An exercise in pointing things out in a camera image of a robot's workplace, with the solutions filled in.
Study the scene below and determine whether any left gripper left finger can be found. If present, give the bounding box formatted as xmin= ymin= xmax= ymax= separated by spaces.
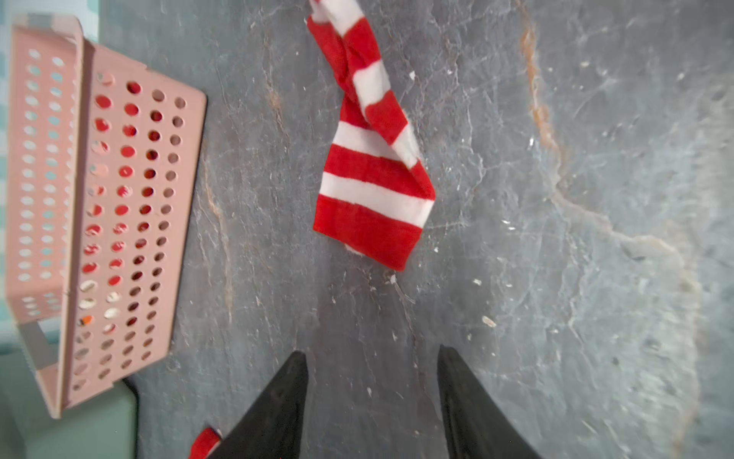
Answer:
xmin=209 ymin=351 xmax=309 ymax=458

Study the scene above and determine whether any pink plastic basket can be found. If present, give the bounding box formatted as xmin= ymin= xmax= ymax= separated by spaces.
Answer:
xmin=6 ymin=13 xmax=206 ymax=419

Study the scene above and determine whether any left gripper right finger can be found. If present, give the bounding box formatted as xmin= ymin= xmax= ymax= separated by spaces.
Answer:
xmin=437 ymin=345 xmax=539 ymax=458

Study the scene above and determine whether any red white striped sock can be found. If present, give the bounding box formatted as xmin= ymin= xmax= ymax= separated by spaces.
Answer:
xmin=307 ymin=1 xmax=436 ymax=272

